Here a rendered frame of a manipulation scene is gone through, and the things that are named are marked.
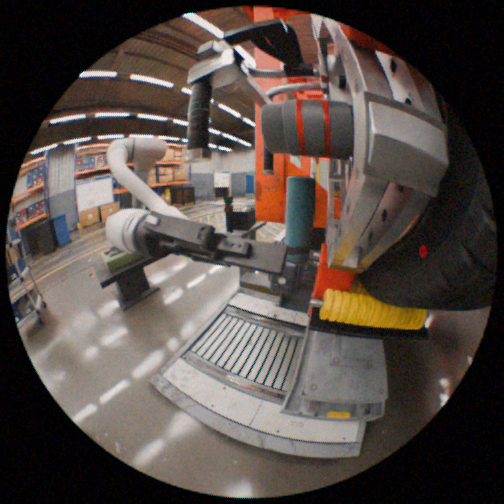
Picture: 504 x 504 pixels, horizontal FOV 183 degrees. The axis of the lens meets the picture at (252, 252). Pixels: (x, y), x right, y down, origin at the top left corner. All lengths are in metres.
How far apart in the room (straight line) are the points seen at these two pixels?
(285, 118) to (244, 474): 0.97
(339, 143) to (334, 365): 0.59
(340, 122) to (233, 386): 0.81
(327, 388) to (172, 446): 0.60
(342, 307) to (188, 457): 0.72
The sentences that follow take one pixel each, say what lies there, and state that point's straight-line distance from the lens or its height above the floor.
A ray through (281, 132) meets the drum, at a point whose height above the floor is 0.82.
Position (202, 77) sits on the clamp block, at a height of 0.90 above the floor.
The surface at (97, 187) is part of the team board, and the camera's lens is 6.38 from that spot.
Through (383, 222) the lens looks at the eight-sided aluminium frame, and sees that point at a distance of 0.18.
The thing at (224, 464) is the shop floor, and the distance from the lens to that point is 0.72.
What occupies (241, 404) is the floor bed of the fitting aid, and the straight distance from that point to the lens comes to 0.63.
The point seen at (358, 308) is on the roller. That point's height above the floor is 0.53.
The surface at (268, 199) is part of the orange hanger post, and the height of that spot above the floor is 0.64.
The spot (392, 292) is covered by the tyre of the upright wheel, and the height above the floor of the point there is 0.60.
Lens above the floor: 0.70
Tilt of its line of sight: 23 degrees down
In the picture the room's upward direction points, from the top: straight up
